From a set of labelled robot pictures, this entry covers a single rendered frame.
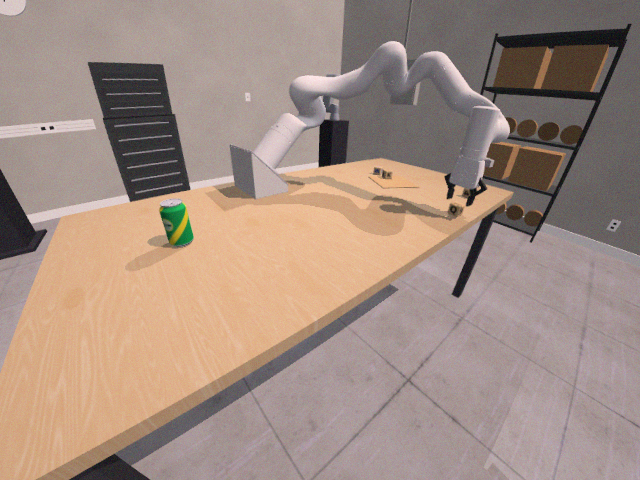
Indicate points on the green drink can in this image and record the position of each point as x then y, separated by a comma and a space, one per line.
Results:
176, 222

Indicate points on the tan mat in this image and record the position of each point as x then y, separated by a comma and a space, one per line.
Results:
394, 182

